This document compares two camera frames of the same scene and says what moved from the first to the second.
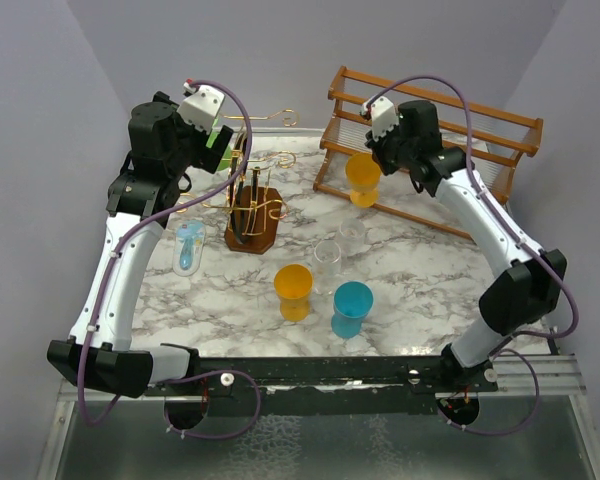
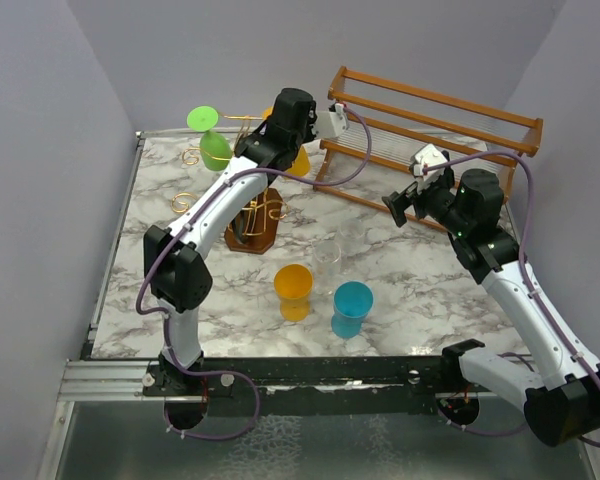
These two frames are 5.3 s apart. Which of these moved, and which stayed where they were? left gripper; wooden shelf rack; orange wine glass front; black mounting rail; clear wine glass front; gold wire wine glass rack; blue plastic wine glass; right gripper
Moved: right gripper; left gripper
Stayed: gold wire wine glass rack; blue plastic wine glass; wooden shelf rack; orange wine glass front; clear wine glass front; black mounting rail
